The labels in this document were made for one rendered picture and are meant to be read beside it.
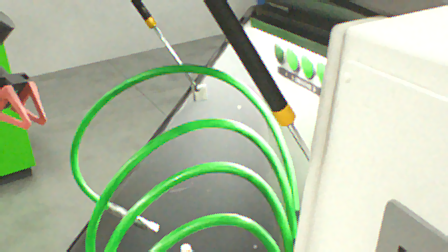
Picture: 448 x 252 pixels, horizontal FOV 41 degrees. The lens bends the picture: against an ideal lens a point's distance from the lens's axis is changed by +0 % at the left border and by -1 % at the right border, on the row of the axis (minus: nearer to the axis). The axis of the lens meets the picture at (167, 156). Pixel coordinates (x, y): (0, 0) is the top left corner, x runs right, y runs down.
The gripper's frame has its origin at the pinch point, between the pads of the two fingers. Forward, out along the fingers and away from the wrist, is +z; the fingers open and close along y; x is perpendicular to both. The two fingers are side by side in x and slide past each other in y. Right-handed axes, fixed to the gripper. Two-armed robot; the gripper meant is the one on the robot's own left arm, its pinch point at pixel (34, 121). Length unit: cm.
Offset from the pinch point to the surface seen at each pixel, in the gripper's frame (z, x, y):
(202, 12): -158, 95, 654
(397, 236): 45, -42, -46
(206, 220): 34.5, -22.6, -26.2
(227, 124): 27.1, -27.8, -9.8
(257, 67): 28, -42, -35
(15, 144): -100, 174, 256
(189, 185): 26.1, 0.5, 29.4
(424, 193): 44, -46, -47
